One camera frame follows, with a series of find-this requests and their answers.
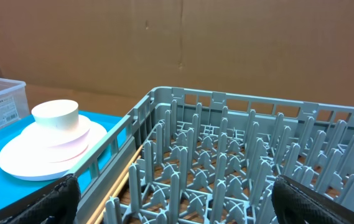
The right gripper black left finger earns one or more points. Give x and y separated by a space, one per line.
54 203

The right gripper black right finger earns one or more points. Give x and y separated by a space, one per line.
295 203

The white cup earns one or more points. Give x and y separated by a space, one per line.
56 114

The small pink plate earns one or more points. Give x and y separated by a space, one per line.
58 145

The teal plastic tray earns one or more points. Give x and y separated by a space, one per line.
12 189

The large white plate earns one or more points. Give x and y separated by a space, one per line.
27 160

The grey dish rack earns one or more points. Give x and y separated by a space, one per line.
213 157

